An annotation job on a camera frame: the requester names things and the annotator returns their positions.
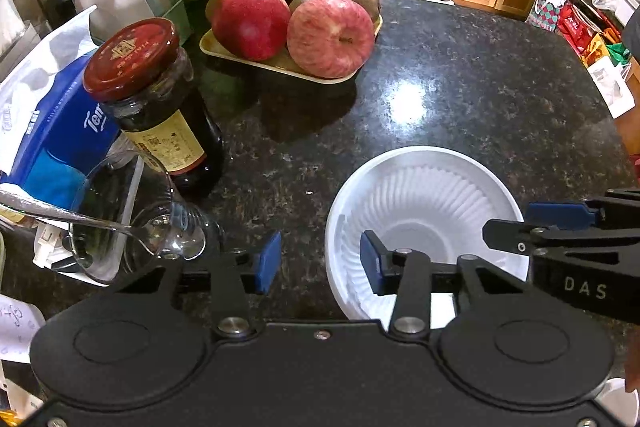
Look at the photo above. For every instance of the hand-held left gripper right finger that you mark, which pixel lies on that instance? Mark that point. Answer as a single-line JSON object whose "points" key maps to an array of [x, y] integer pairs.
{"points": [[371, 267]]}

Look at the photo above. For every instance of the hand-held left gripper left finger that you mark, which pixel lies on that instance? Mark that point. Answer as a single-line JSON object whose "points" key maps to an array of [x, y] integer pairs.
{"points": [[267, 263]]}

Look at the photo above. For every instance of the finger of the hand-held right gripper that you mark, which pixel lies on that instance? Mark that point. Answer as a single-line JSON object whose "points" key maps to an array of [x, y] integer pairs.
{"points": [[560, 214], [510, 233]]}

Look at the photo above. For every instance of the white ribbed bowl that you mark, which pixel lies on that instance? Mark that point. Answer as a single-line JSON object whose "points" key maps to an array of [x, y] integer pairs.
{"points": [[425, 217]]}

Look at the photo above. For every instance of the white paper bag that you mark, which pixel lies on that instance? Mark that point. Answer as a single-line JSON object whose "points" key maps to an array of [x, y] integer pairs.
{"points": [[612, 87]]}

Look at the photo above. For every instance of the clear glass cup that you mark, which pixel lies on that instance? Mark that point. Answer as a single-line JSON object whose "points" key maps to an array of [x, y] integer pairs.
{"points": [[115, 207]]}

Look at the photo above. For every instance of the red snack packets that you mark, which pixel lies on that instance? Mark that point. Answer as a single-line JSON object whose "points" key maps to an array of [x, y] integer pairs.
{"points": [[580, 27]]}

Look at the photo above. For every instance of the dark jar with red lid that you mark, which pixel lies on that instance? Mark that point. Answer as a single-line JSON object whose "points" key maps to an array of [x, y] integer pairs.
{"points": [[150, 107]]}

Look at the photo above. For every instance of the beige fruit tray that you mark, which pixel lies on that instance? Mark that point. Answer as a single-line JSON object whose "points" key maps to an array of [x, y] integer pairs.
{"points": [[260, 66]]}

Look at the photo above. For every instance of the metal spoon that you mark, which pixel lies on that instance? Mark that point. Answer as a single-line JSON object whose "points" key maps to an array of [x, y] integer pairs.
{"points": [[75, 218]]}

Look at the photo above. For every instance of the pale red apple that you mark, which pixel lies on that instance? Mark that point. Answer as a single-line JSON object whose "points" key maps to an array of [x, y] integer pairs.
{"points": [[330, 37]]}

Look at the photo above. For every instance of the blue tissue pack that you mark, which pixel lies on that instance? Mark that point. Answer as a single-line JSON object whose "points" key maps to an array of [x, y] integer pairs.
{"points": [[50, 132]]}

